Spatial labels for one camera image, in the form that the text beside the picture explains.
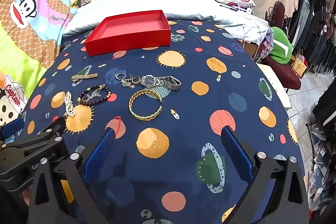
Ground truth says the white pearl bracelet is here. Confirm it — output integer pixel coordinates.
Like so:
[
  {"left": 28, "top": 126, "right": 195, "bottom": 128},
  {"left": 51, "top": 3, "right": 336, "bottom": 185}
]
[{"left": 64, "top": 91, "right": 76, "bottom": 117}]

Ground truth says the gold link bracelet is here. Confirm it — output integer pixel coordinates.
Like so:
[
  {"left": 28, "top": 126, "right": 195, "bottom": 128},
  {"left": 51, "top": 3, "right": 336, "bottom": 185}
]
[{"left": 71, "top": 73, "right": 99, "bottom": 82}]

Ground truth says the crumpled light grey quilt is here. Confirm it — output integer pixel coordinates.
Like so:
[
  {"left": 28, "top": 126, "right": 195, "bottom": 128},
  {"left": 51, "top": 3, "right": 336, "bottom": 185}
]
[{"left": 223, "top": 14, "right": 273, "bottom": 46}]

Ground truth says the white charger cable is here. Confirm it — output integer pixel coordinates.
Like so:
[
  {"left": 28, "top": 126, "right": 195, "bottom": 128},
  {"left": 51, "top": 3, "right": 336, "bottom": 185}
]
[{"left": 227, "top": 0, "right": 263, "bottom": 56}]

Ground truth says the brown cardboard box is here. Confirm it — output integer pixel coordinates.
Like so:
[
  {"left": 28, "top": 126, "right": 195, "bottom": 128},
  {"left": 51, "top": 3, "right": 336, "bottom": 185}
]
[{"left": 290, "top": 55, "right": 307, "bottom": 77}]

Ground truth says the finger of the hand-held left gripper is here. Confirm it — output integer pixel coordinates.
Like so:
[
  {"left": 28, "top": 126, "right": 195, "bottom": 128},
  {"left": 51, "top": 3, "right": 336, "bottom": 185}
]
[
  {"left": 34, "top": 116, "right": 67, "bottom": 145},
  {"left": 0, "top": 117, "right": 25, "bottom": 141}
]

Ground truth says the silver wrist watch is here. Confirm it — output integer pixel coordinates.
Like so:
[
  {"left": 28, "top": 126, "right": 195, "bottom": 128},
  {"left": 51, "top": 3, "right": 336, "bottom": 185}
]
[{"left": 140, "top": 74, "right": 182, "bottom": 91}]

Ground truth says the navy planet print blanket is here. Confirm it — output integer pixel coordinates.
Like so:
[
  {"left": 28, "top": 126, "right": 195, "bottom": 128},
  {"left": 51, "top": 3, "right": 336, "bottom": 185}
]
[{"left": 22, "top": 18, "right": 307, "bottom": 224}]

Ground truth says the dark bead bracelet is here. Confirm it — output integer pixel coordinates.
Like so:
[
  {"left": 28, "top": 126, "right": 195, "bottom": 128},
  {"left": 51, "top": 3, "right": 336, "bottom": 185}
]
[{"left": 78, "top": 84, "right": 112, "bottom": 106}]

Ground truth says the dark red chair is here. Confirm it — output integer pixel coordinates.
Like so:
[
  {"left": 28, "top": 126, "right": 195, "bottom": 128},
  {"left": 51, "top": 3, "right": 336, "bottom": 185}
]
[{"left": 265, "top": 2, "right": 301, "bottom": 90}]

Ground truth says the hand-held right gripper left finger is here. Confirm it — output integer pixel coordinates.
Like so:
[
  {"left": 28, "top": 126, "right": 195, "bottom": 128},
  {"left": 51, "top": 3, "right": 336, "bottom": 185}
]
[{"left": 28, "top": 127, "right": 117, "bottom": 224}]

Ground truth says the red cardboard box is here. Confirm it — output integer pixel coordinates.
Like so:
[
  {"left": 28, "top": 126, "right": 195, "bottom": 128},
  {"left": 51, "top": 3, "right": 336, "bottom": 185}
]
[{"left": 83, "top": 10, "right": 172, "bottom": 56}]

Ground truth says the green garment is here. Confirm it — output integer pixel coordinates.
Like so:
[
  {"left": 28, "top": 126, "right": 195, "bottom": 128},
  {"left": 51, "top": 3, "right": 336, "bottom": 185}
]
[{"left": 268, "top": 27, "right": 293, "bottom": 65}]

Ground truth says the silver infinity pendant necklace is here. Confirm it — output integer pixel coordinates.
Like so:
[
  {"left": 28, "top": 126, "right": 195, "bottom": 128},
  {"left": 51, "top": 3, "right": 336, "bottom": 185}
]
[{"left": 88, "top": 86, "right": 104, "bottom": 100}]

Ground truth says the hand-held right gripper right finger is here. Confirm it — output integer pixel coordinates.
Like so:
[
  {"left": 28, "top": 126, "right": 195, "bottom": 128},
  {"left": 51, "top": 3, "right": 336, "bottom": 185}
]
[{"left": 221, "top": 126, "right": 309, "bottom": 224}]

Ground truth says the cartoon monkey print blanket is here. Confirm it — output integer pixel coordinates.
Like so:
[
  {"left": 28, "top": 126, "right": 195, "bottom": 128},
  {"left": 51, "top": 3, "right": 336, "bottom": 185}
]
[{"left": 0, "top": 0, "right": 79, "bottom": 140}]

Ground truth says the large white pillow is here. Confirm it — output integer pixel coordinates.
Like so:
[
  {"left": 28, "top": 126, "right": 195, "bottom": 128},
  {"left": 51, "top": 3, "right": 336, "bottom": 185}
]
[{"left": 63, "top": 0, "right": 268, "bottom": 41}]

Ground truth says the pile of plastic wrapped clothes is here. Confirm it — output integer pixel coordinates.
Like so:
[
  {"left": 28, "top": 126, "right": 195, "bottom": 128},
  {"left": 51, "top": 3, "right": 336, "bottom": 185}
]
[{"left": 306, "top": 109, "right": 336, "bottom": 214}]

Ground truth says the row of hanging clothes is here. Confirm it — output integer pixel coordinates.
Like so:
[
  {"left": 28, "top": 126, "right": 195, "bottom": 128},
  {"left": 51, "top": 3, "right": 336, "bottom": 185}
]
[{"left": 289, "top": 0, "right": 336, "bottom": 77}]

